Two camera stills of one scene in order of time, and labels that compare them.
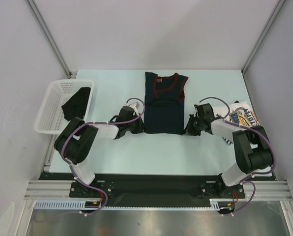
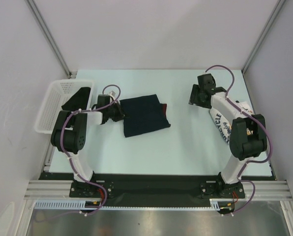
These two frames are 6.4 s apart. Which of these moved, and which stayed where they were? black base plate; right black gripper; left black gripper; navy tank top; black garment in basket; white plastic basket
Moved: left black gripper; right black gripper; navy tank top
Stayed: black garment in basket; black base plate; white plastic basket
